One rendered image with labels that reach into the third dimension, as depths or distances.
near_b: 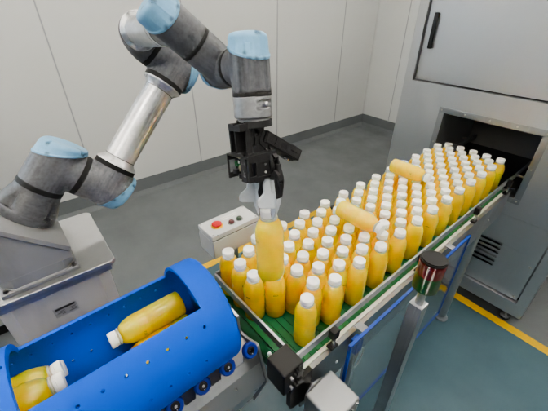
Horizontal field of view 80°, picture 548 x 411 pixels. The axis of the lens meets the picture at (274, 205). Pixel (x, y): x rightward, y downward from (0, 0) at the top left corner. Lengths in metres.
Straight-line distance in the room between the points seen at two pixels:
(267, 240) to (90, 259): 0.57
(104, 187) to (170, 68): 0.39
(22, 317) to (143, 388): 0.48
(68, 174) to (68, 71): 2.39
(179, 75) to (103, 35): 2.37
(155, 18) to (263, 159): 0.31
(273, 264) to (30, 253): 0.61
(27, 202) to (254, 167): 0.63
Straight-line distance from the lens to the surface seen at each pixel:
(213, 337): 0.79
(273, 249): 0.74
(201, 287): 0.79
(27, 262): 1.04
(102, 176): 1.04
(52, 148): 1.01
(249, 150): 0.64
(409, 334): 1.05
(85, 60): 3.38
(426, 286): 0.90
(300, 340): 1.05
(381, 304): 1.23
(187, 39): 0.68
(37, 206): 1.04
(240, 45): 0.63
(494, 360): 2.47
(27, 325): 1.16
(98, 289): 1.13
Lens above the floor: 1.79
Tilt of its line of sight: 33 degrees down
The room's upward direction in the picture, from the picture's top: straight up
